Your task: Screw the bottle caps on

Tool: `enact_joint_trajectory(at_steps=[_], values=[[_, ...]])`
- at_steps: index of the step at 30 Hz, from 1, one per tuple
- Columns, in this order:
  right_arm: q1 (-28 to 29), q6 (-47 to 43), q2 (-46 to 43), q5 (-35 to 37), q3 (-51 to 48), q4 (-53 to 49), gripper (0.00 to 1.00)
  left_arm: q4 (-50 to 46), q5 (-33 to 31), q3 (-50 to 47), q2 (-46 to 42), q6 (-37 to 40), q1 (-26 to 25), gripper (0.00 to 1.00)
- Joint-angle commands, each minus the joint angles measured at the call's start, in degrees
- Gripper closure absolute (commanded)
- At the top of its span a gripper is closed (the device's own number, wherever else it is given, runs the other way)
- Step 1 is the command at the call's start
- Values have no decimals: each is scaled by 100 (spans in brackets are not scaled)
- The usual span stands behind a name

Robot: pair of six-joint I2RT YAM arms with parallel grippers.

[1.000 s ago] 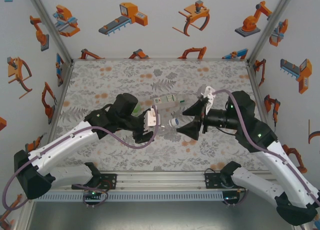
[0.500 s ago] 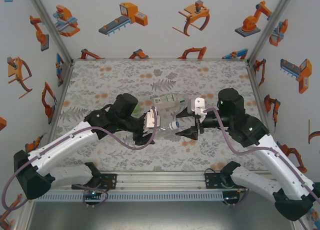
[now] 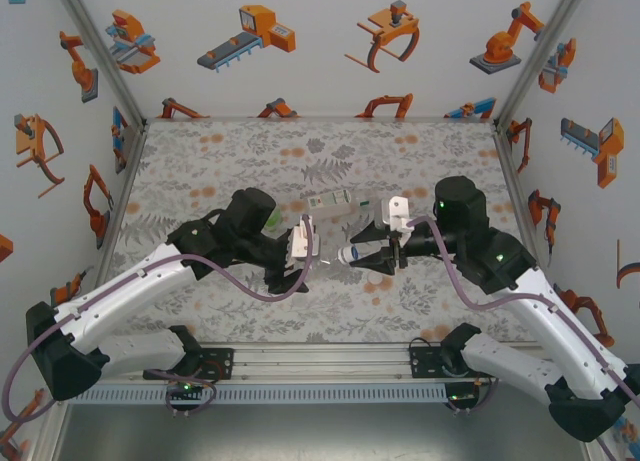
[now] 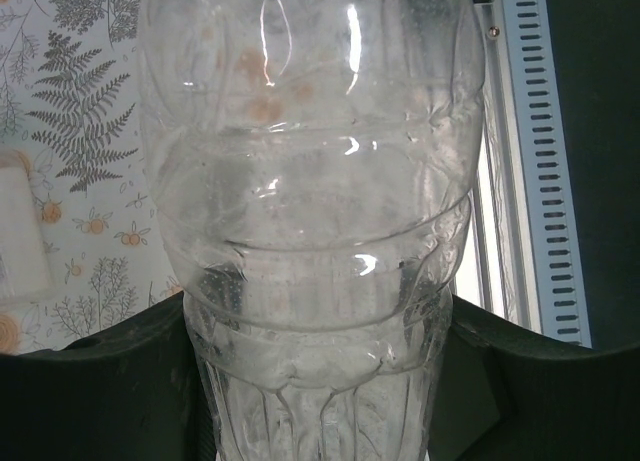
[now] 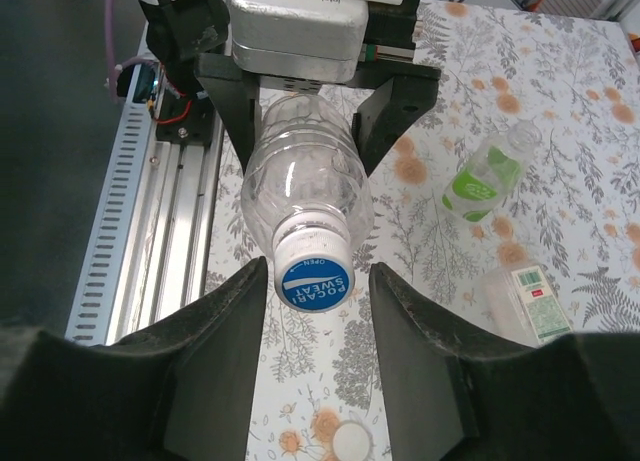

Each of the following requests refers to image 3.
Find floral patterned tablecloth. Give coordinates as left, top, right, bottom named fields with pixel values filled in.
left=87, top=118, right=557, bottom=345

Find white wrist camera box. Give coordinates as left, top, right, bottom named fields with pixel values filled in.
left=374, top=195, right=412, bottom=232
left=289, top=214, right=321, bottom=260

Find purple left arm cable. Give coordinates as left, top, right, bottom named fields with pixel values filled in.
left=2, top=214, right=321, bottom=425

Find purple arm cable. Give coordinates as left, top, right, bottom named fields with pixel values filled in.
left=407, top=215, right=640, bottom=461
left=2, top=214, right=321, bottom=425

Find aluminium side rail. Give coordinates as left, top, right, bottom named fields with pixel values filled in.
left=94, top=123, right=150, bottom=277
left=492, top=123, right=571, bottom=342

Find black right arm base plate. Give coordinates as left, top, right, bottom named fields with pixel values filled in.
left=408, top=336, right=501, bottom=381

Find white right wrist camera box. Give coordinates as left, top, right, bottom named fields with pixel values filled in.
left=374, top=195, right=412, bottom=232

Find aluminium corner post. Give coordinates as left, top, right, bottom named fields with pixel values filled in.
left=49, top=0, right=150, bottom=128
left=492, top=0, right=595, bottom=130

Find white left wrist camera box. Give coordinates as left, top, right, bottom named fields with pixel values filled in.
left=289, top=214, right=321, bottom=260

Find aluminium rail frame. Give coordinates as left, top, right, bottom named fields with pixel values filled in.
left=47, top=343, right=594, bottom=386

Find bottle with green white label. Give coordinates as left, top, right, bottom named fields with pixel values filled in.
left=307, top=189, right=374, bottom=220

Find slotted grey cable duct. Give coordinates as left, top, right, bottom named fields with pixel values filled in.
left=67, top=384, right=446, bottom=405

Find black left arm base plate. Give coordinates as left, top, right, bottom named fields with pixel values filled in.
left=143, top=347, right=236, bottom=381

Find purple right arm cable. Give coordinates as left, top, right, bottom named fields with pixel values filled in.
left=407, top=215, right=640, bottom=461

